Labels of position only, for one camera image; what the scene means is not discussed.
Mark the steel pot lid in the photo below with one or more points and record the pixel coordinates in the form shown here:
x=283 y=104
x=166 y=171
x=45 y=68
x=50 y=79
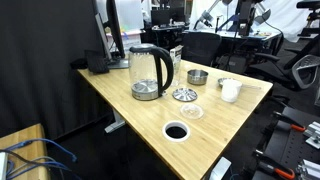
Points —
x=185 y=94

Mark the clear glass lid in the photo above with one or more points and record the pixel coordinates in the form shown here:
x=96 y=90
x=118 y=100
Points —
x=192 y=111

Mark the small steel pot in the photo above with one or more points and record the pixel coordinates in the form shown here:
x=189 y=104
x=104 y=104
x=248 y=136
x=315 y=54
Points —
x=197 y=77

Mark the white table leg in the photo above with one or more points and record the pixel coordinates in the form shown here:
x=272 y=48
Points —
x=116 y=124

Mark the white printed cardboard box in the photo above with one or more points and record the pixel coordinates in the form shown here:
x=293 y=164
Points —
x=131 y=41

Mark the black mesh office chair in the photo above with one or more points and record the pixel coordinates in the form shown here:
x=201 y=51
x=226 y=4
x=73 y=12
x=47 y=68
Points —
x=201 y=46

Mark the white mug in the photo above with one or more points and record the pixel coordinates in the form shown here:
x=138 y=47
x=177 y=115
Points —
x=231 y=90

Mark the black computer monitor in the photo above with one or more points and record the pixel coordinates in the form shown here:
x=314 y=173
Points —
x=115 y=30

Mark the black curtain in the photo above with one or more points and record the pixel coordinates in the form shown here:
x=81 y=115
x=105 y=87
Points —
x=43 y=60

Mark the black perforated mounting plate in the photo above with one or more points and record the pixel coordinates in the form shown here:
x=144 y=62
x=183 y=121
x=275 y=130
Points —
x=286 y=146

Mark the black grey office chair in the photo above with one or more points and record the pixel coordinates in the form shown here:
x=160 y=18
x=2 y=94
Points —
x=305 y=68

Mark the aluminium bracket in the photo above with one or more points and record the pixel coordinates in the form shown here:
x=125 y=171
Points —
x=313 y=135
x=308 y=170

